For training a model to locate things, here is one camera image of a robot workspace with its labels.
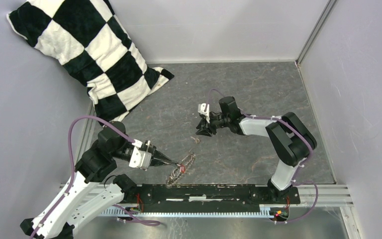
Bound aluminium rail frame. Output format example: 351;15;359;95
55;183;354;208

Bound red plastic tag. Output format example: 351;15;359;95
180;165;186;173

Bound large ring of keyrings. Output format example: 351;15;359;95
165;152;197;189

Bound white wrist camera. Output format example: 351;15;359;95
197;103;210;121
129;140;152;171

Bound black white checkered pillow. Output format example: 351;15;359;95
7;0;174;121

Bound white toothed cable duct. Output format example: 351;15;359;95
99;207;274;219

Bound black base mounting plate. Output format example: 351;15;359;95
120;184;301;213

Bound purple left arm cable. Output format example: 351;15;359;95
29;115;162;239

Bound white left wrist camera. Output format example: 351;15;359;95
129;140;152;171

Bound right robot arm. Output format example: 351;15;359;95
196;96;317;203

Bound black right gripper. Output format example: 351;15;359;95
196;112;230;137

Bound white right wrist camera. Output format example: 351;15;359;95
197;103;210;121

